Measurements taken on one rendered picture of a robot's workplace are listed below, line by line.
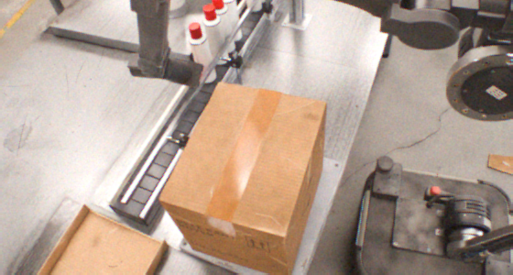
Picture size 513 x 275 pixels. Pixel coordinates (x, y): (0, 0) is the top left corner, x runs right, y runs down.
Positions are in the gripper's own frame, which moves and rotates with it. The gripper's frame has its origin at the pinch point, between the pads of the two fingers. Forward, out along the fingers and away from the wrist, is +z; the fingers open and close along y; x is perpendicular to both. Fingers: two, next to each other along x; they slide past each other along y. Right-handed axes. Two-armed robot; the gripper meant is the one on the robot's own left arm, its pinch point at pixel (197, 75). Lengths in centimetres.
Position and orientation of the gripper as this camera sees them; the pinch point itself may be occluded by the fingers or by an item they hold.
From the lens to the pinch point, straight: 117.6
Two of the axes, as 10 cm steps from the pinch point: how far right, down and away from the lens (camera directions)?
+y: -9.2, -2.6, 3.0
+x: -2.4, 9.6, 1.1
